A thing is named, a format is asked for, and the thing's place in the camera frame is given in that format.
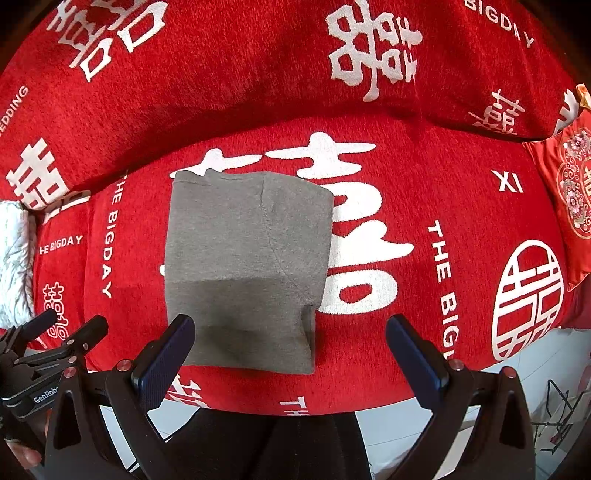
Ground grey knit garment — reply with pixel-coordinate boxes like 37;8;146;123
164;170;334;375

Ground person's left hand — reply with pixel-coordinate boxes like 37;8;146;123
2;412;50;470

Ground white patterned cloth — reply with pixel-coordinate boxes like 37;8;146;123
0;201;36;330

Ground red embroidered cushion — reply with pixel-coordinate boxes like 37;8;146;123
524;84;590;291

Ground red sofa cover with characters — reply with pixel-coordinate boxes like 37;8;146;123
1;1;590;416

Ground black wire rack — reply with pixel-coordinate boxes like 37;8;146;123
532;353;590;456

